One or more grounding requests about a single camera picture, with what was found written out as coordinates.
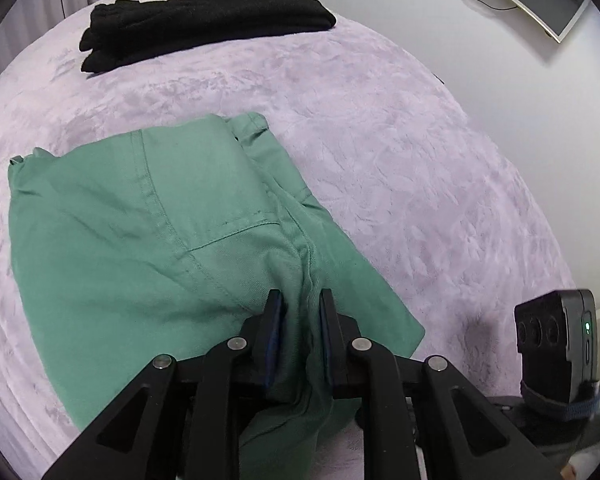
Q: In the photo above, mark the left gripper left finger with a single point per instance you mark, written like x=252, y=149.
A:
x=183, y=419

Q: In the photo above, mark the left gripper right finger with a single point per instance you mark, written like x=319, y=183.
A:
x=421, y=419

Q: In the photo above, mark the green work jacket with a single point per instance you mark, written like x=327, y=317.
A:
x=164, y=240

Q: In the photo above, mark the lilac plush bed blanket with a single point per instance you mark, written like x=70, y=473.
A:
x=430, y=202

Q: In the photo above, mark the black folded garment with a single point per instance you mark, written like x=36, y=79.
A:
x=130, y=31

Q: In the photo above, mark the black tracking camera box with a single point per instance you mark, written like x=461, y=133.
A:
x=557, y=343

